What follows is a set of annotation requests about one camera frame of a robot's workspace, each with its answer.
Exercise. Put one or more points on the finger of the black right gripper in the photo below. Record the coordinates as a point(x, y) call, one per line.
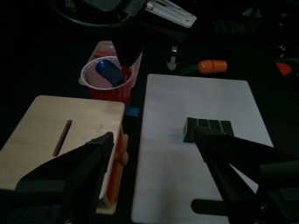
point(129, 52)

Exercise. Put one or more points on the dark ribbed object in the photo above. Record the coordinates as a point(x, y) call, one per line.
point(234, 26)

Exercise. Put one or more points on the small silver utensil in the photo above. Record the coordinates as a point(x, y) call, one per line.
point(173, 58)

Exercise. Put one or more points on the green sliced toy cucumber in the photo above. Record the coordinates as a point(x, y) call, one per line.
point(202, 126)

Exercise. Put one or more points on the orange toy carrot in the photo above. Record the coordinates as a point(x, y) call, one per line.
point(213, 66)

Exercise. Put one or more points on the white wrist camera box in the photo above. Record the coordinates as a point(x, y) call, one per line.
point(172, 13)

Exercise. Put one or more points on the small blue block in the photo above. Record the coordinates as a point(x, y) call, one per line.
point(133, 111)

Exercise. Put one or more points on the blue toy knife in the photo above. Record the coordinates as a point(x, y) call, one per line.
point(110, 73)

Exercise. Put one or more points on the wooden toy box with slot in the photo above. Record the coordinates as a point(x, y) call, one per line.
point(48, 131)

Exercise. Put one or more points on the white cutting board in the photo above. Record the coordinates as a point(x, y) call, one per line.
point(176, 163)

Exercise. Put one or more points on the red cup with white rim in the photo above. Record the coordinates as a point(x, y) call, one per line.
point(113, 90)

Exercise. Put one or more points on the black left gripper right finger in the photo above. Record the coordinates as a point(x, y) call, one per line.
point(249, 169)

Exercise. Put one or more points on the red toy strawberry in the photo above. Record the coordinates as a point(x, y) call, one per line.
point(284, 68)

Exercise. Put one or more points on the wooden piece with red pattern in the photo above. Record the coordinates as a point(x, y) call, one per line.
point(104, 49)

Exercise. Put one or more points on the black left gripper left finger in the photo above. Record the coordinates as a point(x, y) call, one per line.
point(66, 180)

